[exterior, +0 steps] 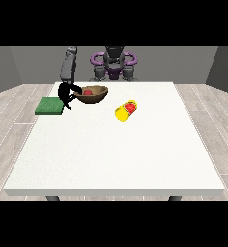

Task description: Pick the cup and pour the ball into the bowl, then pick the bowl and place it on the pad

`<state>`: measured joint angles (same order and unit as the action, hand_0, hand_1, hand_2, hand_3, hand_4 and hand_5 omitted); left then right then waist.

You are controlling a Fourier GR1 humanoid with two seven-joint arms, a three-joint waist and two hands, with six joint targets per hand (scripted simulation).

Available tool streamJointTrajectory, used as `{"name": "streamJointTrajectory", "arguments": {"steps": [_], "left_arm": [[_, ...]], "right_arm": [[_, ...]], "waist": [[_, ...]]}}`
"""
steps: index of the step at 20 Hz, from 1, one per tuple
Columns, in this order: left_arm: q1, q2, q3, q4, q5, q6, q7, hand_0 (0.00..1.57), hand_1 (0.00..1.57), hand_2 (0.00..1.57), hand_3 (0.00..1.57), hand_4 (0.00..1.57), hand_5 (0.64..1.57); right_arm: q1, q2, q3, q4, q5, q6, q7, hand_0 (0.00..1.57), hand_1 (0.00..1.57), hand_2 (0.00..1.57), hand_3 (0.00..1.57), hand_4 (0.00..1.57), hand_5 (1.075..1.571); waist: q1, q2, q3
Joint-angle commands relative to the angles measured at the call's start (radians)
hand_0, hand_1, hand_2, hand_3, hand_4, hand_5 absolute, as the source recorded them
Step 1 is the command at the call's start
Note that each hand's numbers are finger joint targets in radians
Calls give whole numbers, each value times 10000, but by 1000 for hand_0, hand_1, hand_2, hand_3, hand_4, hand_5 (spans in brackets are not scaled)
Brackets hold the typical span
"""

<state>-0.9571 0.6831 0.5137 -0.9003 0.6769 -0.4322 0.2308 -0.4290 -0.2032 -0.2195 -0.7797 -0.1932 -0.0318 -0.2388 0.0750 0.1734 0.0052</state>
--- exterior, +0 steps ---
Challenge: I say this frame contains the brown wooden bowl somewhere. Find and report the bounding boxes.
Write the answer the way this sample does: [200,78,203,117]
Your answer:
[73,84,109,105]

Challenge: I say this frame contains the yellow cup with melon print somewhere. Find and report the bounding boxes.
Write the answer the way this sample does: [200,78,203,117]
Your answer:
[114,99,138,123]

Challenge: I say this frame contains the green square pad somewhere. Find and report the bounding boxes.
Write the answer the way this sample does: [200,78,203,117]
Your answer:
[34,96,66,116]

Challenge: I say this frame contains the grey robot trunk purple rings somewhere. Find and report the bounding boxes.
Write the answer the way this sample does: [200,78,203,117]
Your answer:
[89,46,140,83]

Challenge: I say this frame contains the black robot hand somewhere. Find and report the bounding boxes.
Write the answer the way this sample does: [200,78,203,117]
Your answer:
[57,81,84,111]

